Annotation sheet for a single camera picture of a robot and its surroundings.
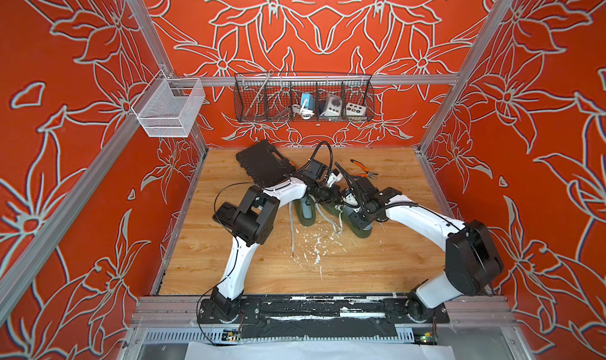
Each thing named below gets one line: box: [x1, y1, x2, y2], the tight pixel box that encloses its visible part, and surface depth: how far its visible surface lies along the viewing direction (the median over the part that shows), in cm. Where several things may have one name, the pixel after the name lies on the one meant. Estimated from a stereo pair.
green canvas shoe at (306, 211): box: [294, 195, 317, 227], surface depth 94 cm
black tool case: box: [235, 140, 296, 189], surface depth 110 cm
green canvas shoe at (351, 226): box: [321, 202, 373, 239], surface depth 90 cm
